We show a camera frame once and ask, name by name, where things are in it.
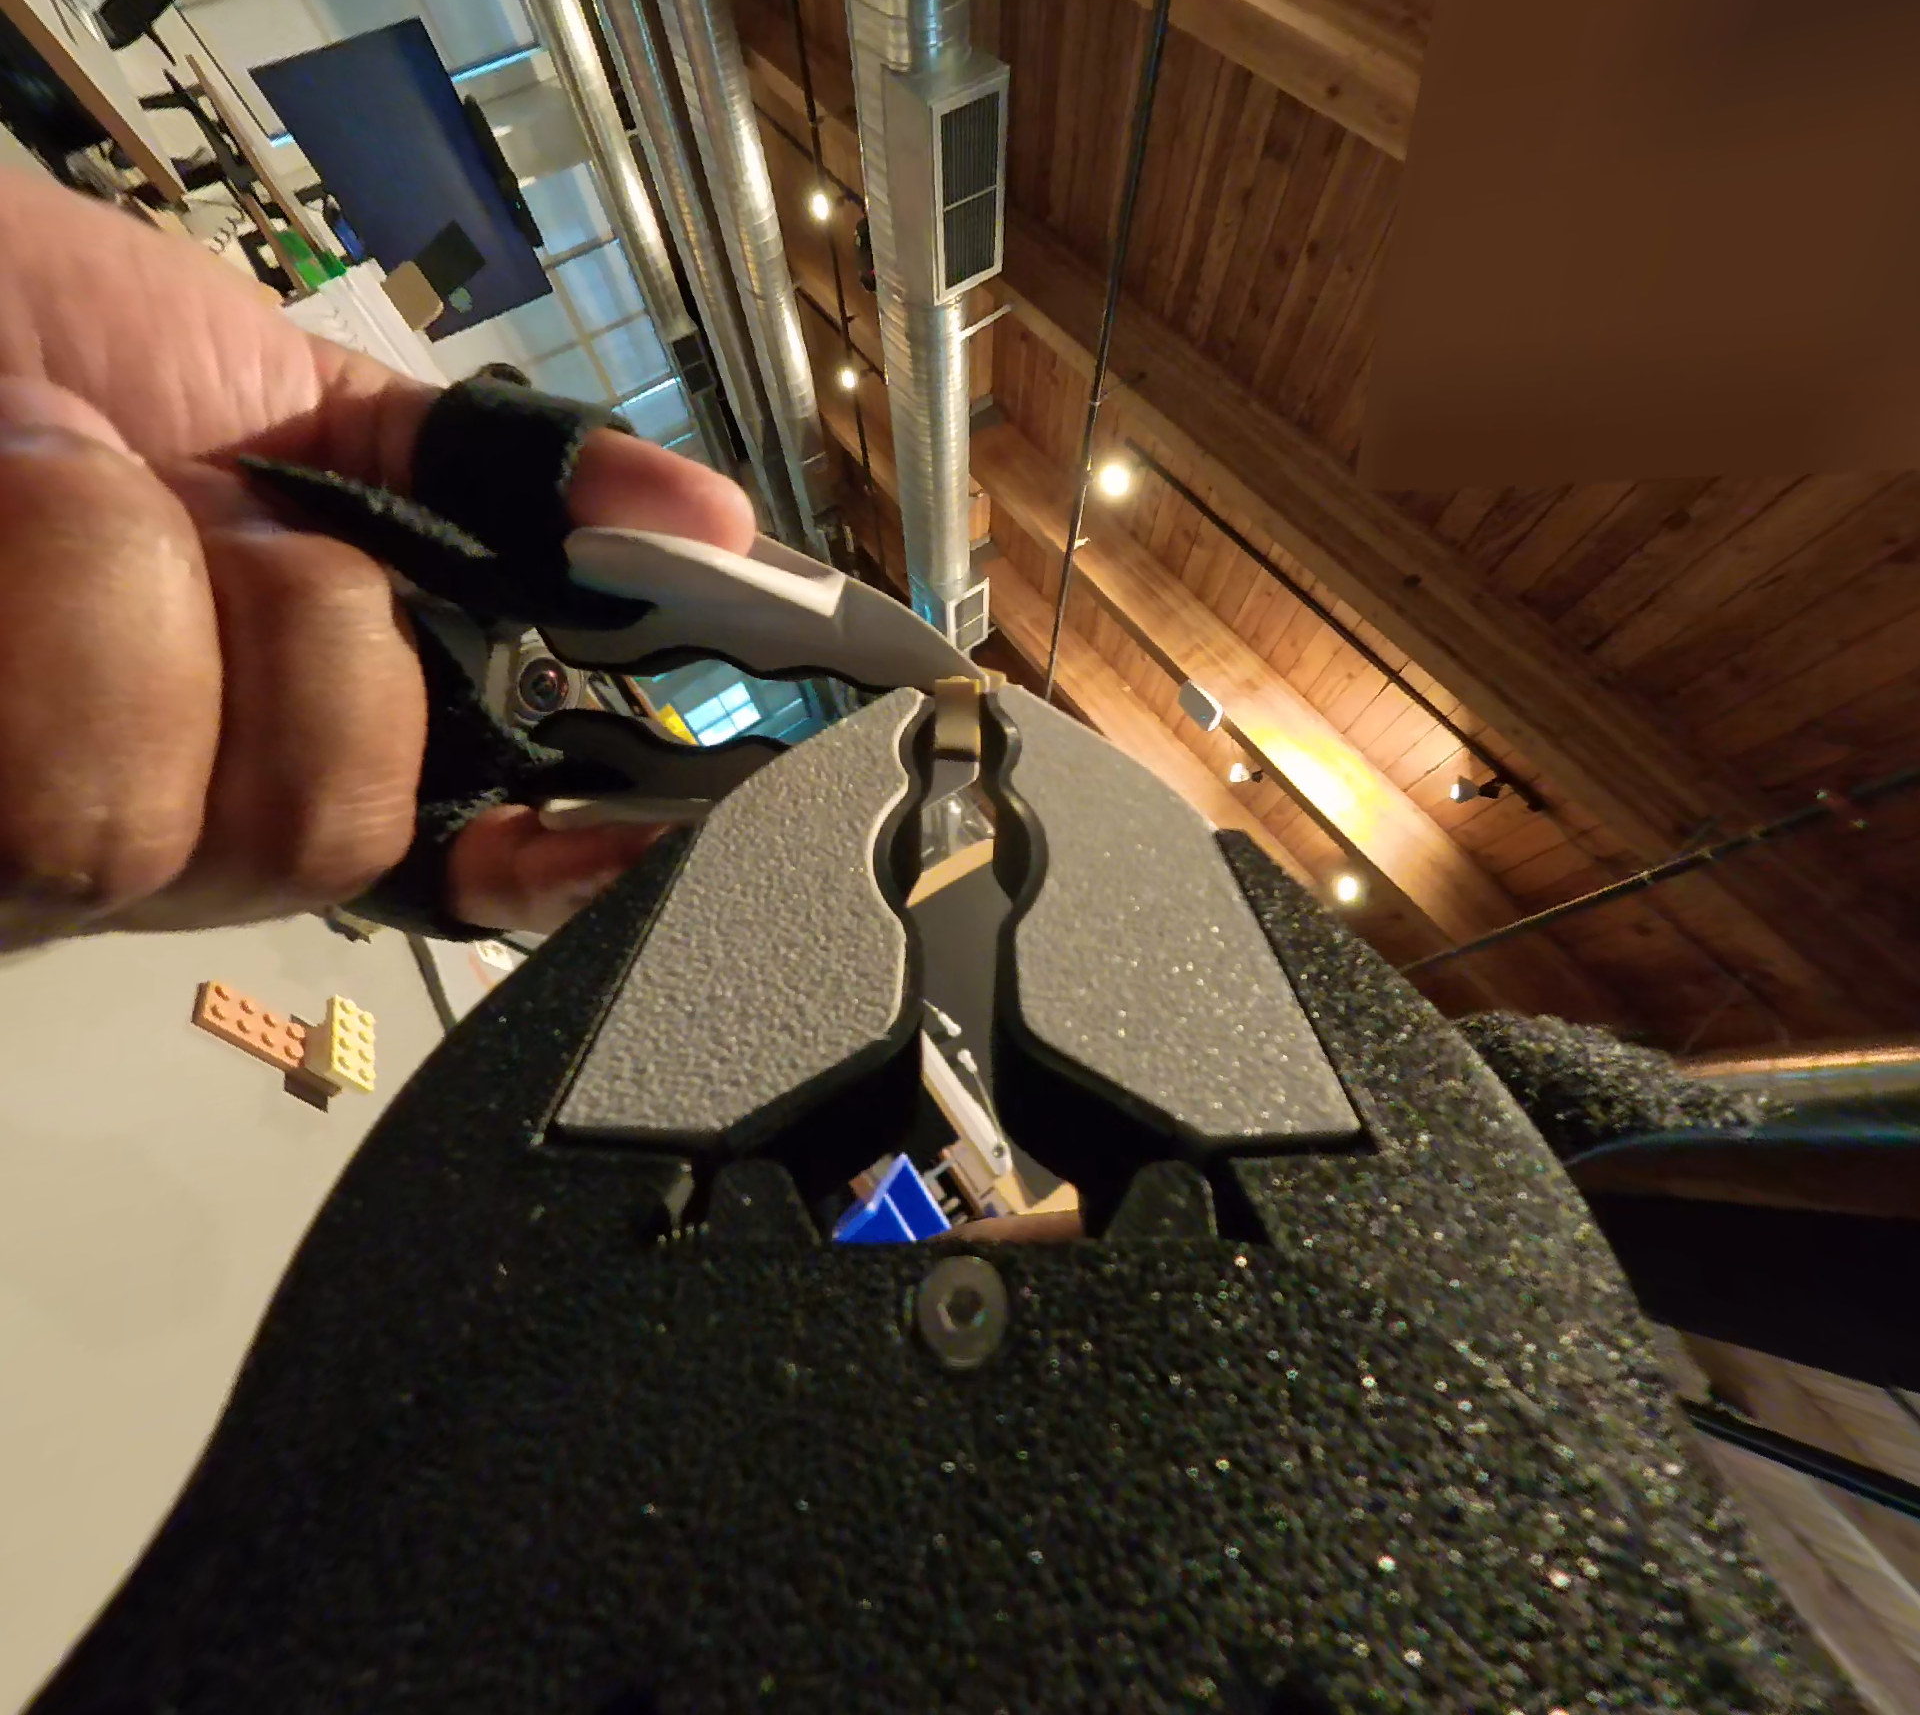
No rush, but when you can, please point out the person's left hand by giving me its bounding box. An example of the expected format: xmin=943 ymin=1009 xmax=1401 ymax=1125
xmin=0 ymin=170 xmax=762 ymax=952

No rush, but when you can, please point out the blue plastic bin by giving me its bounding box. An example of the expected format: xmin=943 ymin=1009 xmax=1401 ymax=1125
xmin=832 ymin=1151 xmax=962 ymax=1245

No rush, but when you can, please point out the short metal air duct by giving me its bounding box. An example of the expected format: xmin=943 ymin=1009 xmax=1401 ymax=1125
xmin=1561 ymin=1041 xmax=1920 ymax=1131

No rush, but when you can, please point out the small yellow brick assembly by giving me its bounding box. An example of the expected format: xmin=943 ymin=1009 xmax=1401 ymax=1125
xmin=920 ymin=670 xmax=1000 ymax=863

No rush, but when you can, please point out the grey desk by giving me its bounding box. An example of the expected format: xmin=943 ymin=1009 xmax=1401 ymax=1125
xmin=0 ymin=905 xmax=603 ymax=1715

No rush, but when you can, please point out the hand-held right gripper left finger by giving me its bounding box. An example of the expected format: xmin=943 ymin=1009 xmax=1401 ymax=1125
xmin=551 ymin=683 xmax=931 ymax=1163

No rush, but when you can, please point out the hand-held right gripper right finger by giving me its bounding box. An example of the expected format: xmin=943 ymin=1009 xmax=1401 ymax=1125
xmin=985 ymin=683 xmax=1374 ymax=1168

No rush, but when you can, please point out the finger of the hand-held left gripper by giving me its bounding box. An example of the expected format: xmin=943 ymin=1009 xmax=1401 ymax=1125
xmin=526 ymin=704 xmax=797 ymax=846
xmin=566 ymin=525 xmax=987 ymax=691

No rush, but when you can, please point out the long thin metal duct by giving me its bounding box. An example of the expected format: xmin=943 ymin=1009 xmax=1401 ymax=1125
xmin=451 ymin=0 xmax=843 ymax=545

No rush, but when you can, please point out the wide metal air duct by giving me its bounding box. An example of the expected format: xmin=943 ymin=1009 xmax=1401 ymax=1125
xmin=825 ymin=0 xmax=1013 ymax=652

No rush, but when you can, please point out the black computer monitor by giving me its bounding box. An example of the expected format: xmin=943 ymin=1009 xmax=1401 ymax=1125
xmin=250 ymin=14 xmax=556 ymax=343

